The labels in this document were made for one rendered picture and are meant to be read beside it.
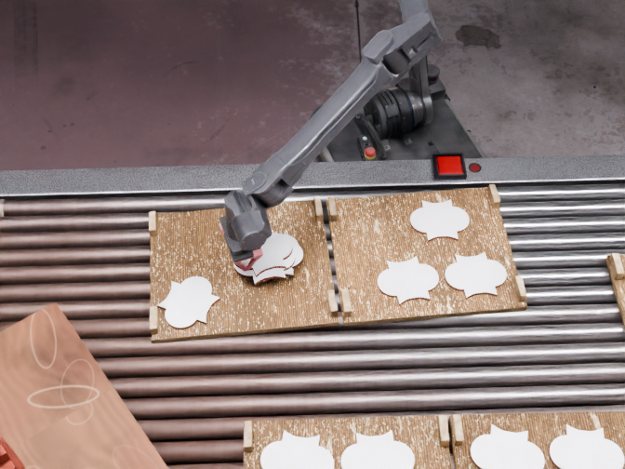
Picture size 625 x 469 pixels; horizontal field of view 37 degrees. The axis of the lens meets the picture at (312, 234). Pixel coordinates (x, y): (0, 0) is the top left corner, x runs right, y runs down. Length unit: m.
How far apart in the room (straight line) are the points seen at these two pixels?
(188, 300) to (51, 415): 0.41
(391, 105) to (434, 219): 1.05
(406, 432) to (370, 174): 0.71
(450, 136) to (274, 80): 0.88
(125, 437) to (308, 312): 0.50
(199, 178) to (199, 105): 1.50
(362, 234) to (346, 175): 0.21
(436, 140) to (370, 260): 1.27
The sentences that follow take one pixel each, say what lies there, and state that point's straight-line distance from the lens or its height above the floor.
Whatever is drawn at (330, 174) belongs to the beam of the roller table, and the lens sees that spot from 2.33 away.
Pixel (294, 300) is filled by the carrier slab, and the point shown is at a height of 0.94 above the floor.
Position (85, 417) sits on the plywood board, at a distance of 1.87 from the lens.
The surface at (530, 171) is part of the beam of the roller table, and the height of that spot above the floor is 0.91.
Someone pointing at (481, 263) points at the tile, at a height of 0.95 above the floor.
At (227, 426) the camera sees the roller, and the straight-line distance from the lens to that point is 1.95.
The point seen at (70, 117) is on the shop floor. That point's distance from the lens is 3.87.
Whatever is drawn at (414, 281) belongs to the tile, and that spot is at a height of 0.95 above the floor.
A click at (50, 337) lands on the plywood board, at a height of 1.04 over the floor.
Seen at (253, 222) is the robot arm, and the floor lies 1.18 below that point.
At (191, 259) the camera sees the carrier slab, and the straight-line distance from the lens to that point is 2.16.
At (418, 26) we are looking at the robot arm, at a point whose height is 1.43.
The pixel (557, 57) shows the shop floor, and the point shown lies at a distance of 4.13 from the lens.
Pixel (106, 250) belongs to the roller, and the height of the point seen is 0.92.
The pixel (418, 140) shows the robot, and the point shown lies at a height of 0.26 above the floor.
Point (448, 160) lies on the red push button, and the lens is 2.36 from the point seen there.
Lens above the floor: 2.67
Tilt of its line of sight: 53 degrees down
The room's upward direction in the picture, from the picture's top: straight up
